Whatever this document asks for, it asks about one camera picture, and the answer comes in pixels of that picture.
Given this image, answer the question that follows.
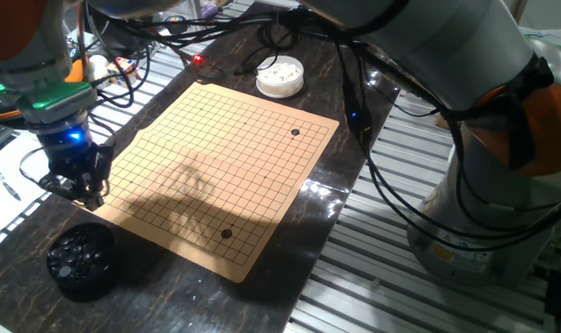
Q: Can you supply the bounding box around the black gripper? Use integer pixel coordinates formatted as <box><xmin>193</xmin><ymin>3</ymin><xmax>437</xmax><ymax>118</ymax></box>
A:
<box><xmin>39</xmin><ymin>120</ymin><xmax>109</xmax><ymax>213</ymax></box>

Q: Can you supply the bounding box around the tan go board mat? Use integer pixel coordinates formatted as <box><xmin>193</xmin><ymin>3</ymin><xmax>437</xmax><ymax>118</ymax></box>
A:
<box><xmin>83</xmin><ymin>79</ymin><xmax>341</xmax><ymax>284</ymax></box>

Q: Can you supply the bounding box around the small black sensor box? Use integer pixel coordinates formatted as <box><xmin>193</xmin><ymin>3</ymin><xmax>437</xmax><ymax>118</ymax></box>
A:
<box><xmin>94</xmin><ymin>143</ymin><xmax>116</xmax><ymax>184</ymax></box>

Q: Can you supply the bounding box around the pile of black go stones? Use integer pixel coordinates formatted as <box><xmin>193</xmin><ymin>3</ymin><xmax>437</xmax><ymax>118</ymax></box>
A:
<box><xmin>48</xmin><ymin>226</ymin><xmax>115</xmax><ymax>281</ymax></box>

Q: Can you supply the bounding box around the black silver pen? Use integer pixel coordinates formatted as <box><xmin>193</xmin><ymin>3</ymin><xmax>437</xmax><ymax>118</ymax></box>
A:
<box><xmin>0</xmin><ymin>167</ymin><xmax>22</xmax><ymax>202</ymax></box>

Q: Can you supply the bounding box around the black round stone bowl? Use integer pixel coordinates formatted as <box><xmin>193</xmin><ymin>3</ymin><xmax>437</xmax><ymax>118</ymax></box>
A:
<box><xmin>45</xmin><ymin>222</ymin><xmax>124</xmax><ymax>304</ymax></box>

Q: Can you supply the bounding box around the white paper sheet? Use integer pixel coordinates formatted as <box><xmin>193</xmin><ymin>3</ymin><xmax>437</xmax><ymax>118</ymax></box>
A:
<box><xmin>0</xmin><ymin>131</ymin><xmax>55</xmax><ymax>241</ymax></box>

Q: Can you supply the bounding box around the green wrist adapter plate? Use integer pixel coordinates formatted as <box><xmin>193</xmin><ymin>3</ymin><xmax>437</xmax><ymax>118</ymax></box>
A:
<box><xmin>0</xmin><ymin>81</ymin><xmax>98</xmax><ymax>125</ymax></box>

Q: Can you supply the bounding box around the white egg-shaped object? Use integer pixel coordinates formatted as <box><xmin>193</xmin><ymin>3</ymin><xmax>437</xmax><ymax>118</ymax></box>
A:
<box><xmin>83</xmin><ymin>54</ymin><xmax>109</xmax><ymax>82</ymax></box>

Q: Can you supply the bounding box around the rubik's cube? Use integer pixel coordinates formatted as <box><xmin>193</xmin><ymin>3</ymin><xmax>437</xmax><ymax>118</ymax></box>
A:
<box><xmin>106</xmin><ymin>55</ymin><xmax>141</xmax><ymax>88</ymax></box>

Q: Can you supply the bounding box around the round black blue puck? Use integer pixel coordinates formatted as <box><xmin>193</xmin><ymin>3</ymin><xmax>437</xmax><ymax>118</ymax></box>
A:
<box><xmin>163</xmin><ymin>15</ymin><xmax>188</xmax><ymax>30</ymax></box>

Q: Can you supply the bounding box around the white round stone bowl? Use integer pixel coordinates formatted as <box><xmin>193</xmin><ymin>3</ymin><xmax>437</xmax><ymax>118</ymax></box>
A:
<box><xmin>255</xmin><ymin>55</ymin><xmax>305</xmax><ymax>99</ymax></box>

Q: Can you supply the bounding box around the pile of white go stones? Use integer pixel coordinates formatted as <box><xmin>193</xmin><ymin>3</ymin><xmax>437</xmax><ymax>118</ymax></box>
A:
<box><xmin>257</xmin><ymin>62</ymin><xmax>302</xmax><ymax>84</ymax></box>

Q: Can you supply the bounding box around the black usb adapter blue light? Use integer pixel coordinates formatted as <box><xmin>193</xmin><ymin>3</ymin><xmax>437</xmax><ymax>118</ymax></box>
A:
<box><xmin>343</xmin><ymin>68</ymin><xmax>373</xmax><ymax>144</ymax></box>

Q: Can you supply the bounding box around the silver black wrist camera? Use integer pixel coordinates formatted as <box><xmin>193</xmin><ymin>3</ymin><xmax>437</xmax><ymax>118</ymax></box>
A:
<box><xmin>38</xmin><ymin>171</ymin><xmax>78</xmax><ymax>195</ymax></box>

